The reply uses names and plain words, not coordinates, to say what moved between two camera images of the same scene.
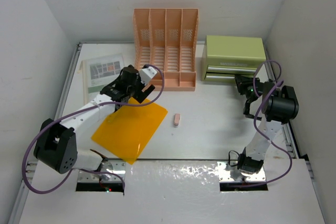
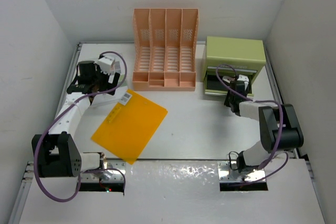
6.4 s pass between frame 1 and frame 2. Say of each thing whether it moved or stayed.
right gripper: moved
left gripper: moved
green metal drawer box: moved
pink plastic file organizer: stayed
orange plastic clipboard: stayed
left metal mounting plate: stayed
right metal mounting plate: stayed
